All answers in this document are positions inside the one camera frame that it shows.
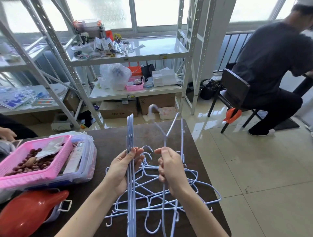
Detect white appliance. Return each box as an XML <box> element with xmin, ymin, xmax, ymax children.
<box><xmin>51</xmin><ymin>113</ymin><xmax>75</xmax><ymax>131</ymax></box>

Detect clear plastic bag in basket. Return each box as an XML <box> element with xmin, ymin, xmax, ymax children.
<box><xmin>35</xmin><ymin>138</ymin><xmax>65</xmax><ymax>160</ymax></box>

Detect large pink plastic basket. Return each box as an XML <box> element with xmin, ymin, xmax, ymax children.
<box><xmin>0</xmin><ymin>135</ymin><xmax>74</xmax><ymax>190</ymax></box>

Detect clear storage box blue rim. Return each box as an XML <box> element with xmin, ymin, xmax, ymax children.
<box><xmin>0</xmin><ymin>131</ymin><xmax>97</xmax><ymax>203</ymax></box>

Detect person's left hand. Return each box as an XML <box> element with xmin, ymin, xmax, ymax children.
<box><xmin>107</xmin><ymin>146</ymin><xmax>145</xmax><ymax>197</ymax></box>

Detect orange plastic basket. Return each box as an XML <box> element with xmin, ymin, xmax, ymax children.
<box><xmin>127</xmin><ymin>62</ymin><xmax>143</xmax><ymax>77</ymax></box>

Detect red plastic scoop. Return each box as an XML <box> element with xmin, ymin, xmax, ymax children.
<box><xmin>0</xmin><ymin>190</ymin><xmax>70</xmax><ymax>237</ymax></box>

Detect small cardboard box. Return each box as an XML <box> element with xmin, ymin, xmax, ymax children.
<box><xmin>63</xmin><ymin>89</ymin><xmax>81</xmax><ymax>113</ymax></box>

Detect metal railing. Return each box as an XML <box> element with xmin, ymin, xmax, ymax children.
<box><xmin>214</xmin><ymin>30</ymin><xmax>255</xmax><ymax>73</ymax></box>

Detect orange cloth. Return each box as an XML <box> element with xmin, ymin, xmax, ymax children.
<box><xmin>223</xmin><ymin>108</ymin><xmax>242</xmax><ymax>124</ymax></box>

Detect clear container white handle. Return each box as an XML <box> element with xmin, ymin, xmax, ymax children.
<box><xmin>44</xmin><ymin>199</ymin><xmax>73</xmax><ymax>224</ymax></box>

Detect pile of light blue hangers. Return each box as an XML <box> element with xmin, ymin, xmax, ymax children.
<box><xmin>105</xmin><ymin>146</ymin><xmax>222</xmax><ymax>235</ymax></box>

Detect colourful flat box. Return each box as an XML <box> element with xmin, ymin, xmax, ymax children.
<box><xmin>30</xmin><ymin>97</ymin><xmax>54</xmax><ymax>106</ymax></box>

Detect clear bin orange handles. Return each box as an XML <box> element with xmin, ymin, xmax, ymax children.
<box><xmin>73</xmin><ymin>19</ymin><xmax>105</xmax><ymax>38</ymax></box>

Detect large clear plastic bag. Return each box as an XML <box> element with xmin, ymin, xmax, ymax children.
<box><xmin>99</xmin><ymin>63</ymin><xmax>133</xmax><ymax>91</ymax></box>

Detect black bag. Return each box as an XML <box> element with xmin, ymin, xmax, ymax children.
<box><xmin>141</xmin><ymin>64</ymin><xmax>156</xmax><ymax>82</ymax></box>

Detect white plastic tub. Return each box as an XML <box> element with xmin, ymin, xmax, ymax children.
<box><xmin>158</xmin><ymin>107</ymin><xmax>177</xmax><ymax>120</ymax></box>

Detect bunch of small packets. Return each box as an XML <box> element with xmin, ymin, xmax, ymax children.
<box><xmin>94</xmin><ymin>37</ymin><xmax>114</xmax><ymax>57</ymax></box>

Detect blue and white packets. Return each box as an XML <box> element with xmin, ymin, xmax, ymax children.
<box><xmin>0</xmin><ymin>88</ymin><xmax>37</xmax><ymax>110</ymax></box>

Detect black floor mat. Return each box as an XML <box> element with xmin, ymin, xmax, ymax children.
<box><xmin>274</xmin><ymin>118</ymin><xmax>300</xmax><ymax>131</ymax></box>

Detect clear plastic drawer box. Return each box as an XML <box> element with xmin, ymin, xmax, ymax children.
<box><xmin>152</xmin><ymin>69</ymin><xmax>178</xmax><ymax>87</ymax></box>

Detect wide cardboard box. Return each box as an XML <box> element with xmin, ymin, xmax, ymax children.
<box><xmin>99</xmin><ymin>99</ymin><xmax>138</xmax><ymax>119</ymax></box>

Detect black cloth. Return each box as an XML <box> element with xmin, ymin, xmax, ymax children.
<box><xmin>77</xmin><ymin>110</ymin><xmax>96</xmax><ymax>128</ymax></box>

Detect cardboard box black print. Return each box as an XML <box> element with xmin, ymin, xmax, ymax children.
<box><xmin>138</xmin><ymin>93</ymin><xmax>176</xmax><ymax>115</ymax></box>

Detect small pink plastic basket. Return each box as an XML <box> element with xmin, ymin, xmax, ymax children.
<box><xmin>125</xmin><ymin>76</ymin><xmax>144</xmax><ymax>92</ymax></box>

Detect person's right forearm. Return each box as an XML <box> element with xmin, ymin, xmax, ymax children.
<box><xmin>174</xmin><ymin>186</ymin><xmax>230</xmax><ymax>237</ymax></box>

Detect person's right hand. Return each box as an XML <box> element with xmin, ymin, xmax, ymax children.
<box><xmin>154</xmin><ymin>146</ymin><xmax>193</xmax><ymax>198</ymax></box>

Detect black waste bin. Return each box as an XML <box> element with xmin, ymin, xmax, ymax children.
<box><xmin>186</xmin><ymin>82</ymin><xmax>203</xmax><ymax>99</ymax></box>
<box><xmin>200</xmin><ymin>79</ymin><xmax>221</xmax><ymax>101</ymax></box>

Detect heap of red dates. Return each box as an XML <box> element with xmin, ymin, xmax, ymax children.
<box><xmin>4</xmin><ymin>147</ymin><xmax>59</xmax><ymax>177</ymax></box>

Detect white paper carton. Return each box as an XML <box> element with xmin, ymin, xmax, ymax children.
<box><xmin>62</xmin><ymin>142</ymin><xmax>85</xmax><ymax>175</ymax></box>

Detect person's left forearm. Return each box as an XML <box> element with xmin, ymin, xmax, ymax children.
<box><xmin>54</xmin><ymin>179</ymin><xmax>124</xmax><ymax>237</ymax></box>

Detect white metal shelf unit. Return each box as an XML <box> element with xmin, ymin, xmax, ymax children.
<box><xmin>0</xmin><ymin>20</ymin><xmax>82</xmax><ymax>130</ymax></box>
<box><xmin>21</xmin><ymin>0</ymin><xmax>196</xmax><ymax>130</ymax></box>
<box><xmin>177</xmin><ymin>0</ymin><xmax>217</xmax><ymax>115</ymax></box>

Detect black wooden chair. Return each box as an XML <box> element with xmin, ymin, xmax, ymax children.
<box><xmin>207</xmin><ymin>69</ymin><xmax>263</xmax><ymax>134</ymax></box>

